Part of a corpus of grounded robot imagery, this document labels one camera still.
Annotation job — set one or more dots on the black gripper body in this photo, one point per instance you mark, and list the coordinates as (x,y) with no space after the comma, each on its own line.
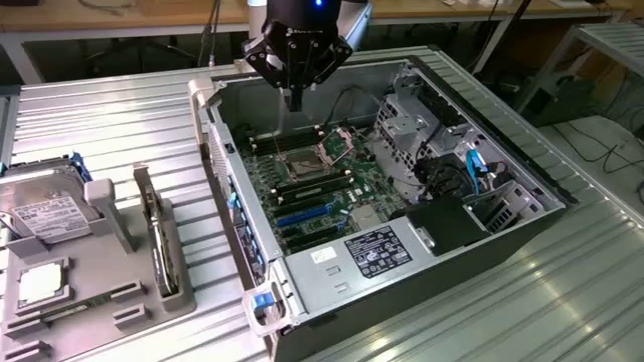
(301,22)

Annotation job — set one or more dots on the green gpu with metal bracket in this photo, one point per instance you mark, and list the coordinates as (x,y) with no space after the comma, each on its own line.
(159,234)

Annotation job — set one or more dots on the black ram slot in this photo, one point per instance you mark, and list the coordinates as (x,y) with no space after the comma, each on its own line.
(287,146)
(305,180)
(281,137)
(311,188)
(308,184)

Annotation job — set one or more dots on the blue slot latch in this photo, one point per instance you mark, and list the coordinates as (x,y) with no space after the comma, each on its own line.
(232,200)

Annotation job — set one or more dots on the blue expansion slot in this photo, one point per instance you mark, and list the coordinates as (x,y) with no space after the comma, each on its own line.
(300,220)

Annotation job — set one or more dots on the metal socket cover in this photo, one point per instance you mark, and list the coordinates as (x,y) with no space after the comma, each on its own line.
(343,132)

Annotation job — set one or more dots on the black chair base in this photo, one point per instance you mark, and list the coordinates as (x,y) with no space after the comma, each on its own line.
(151,47)

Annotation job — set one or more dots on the metal drive cage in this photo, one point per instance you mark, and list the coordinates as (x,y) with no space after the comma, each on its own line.
(407,128)

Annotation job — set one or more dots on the cpu socket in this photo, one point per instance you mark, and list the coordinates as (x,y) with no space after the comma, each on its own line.
(301,164)

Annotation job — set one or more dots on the wooden desk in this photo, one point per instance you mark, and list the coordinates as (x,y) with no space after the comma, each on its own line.
(100,19)

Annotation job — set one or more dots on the green motherboard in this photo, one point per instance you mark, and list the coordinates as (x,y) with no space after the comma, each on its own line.
(355,183)

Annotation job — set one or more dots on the installed ram stick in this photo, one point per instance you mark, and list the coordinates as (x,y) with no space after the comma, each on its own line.
(312,194)

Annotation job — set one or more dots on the silver chipset heatsink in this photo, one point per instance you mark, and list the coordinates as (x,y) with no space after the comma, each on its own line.
(367,219)

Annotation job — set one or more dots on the blue disk carrier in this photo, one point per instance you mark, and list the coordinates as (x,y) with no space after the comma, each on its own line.
(79,167)

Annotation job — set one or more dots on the black box under table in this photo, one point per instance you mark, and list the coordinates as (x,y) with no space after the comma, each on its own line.
(563,102)

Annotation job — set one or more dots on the black plastic shroud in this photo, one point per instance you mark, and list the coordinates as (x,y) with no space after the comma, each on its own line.
(445,230)

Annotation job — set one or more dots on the silver disk bay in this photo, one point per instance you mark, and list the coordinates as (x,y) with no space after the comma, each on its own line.
(508,211)

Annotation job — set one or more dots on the white table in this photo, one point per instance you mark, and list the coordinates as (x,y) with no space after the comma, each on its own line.
(563,171)

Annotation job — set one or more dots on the metal slat side table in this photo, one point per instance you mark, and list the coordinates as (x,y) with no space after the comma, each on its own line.
(613,41)

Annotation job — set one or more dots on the silver hard disk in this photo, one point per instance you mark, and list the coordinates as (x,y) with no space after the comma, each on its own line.
(45,211)

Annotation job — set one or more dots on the grey power supply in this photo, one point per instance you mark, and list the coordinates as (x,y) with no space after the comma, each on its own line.
(321,281)

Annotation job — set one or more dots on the open grey pc case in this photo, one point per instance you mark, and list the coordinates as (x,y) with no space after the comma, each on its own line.
(503,260)

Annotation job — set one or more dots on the blue case release tab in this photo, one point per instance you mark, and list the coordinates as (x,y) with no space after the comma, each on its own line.
(261,301)

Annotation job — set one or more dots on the grey parts rack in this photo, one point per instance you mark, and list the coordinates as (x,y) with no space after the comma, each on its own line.
(91,271)

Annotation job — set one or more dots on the silver cpu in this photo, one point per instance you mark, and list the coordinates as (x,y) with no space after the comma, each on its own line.
(41,283)

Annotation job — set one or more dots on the green ram stick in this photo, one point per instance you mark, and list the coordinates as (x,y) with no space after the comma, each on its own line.
(75,307)

